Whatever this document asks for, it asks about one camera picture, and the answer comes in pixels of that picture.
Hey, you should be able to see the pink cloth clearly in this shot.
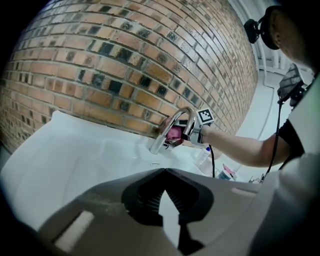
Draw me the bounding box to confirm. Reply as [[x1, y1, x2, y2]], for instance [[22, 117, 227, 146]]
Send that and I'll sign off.
[[163, 117, 183, 141]]

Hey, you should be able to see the black chest-mounted device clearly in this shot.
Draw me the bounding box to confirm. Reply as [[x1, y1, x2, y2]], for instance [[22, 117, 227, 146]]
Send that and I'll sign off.
[[276, 63, 309, 106]]

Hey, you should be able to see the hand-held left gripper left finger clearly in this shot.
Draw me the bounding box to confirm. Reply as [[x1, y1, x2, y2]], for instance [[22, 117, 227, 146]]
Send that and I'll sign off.
[[37, 168, 181, 256]]

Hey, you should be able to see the small pink-labelled container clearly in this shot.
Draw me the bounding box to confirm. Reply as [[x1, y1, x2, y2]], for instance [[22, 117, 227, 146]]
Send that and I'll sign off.
[[216, 166, 239, 181]]

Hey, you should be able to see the person's right forearm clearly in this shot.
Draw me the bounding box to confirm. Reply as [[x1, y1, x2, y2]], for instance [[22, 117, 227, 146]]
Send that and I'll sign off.
[[201, 126, 291, 168]]

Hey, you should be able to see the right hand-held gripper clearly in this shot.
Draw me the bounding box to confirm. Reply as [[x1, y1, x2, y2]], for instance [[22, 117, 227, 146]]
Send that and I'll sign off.
[[165, 107, 216, 149]]

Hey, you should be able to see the black head strap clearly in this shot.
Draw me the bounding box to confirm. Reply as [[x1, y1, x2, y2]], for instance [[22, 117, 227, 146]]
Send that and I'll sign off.
[[259, 6, 281, 50]]

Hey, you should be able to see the person's head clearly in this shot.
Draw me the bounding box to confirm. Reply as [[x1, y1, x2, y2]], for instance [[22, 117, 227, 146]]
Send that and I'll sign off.
[[259, 4, 320, 72]]

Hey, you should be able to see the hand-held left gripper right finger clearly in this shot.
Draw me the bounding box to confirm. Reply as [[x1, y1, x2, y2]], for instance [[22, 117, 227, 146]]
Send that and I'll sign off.
[[163, 168, 261, 256]]

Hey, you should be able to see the clear plastic bottle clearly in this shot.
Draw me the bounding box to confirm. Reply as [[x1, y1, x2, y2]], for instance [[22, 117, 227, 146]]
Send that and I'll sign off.
[[199, 146, 211, 166]]

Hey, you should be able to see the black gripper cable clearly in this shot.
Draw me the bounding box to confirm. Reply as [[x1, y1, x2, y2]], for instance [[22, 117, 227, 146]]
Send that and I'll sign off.
[[208, 144, 216, 179]]

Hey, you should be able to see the person's black shirt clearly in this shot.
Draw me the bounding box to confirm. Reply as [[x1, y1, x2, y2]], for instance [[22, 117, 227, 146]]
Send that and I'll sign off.
[[278, 118, 306, 161]]

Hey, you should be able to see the white sink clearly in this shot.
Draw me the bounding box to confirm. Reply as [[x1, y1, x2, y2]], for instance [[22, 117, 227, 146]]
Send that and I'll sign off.
[[0, 109, 218, 251]]

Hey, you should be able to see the black head camera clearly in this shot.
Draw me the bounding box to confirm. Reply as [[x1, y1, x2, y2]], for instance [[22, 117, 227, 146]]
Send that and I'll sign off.
[[243, 16, 263, 45]]

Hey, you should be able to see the black chest cable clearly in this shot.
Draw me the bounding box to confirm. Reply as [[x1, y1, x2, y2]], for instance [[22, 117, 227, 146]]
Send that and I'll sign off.
[[264, 98, 285, 177]]

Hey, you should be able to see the chrome faucet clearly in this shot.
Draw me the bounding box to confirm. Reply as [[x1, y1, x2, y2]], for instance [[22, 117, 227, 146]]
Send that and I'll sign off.
[[149, 106, 198, 155]]

